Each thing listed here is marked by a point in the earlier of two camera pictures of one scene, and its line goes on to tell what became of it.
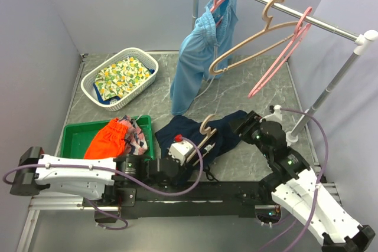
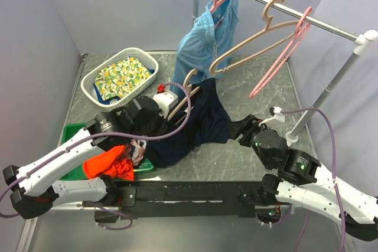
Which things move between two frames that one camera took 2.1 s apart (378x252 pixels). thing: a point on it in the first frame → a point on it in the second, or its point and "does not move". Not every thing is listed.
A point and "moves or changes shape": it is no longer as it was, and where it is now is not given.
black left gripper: (173, 179) → (162, 125)
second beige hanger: (267, 28) does not move
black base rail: (212, 199) does not move
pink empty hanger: (301, 30) does not move
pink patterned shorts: (135, 143) does not move
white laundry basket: (116, 81) does not move
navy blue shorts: (189, 133) moves or changes shape
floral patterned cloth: (116, 79) does not move
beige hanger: (208, 133) → (191, 91)
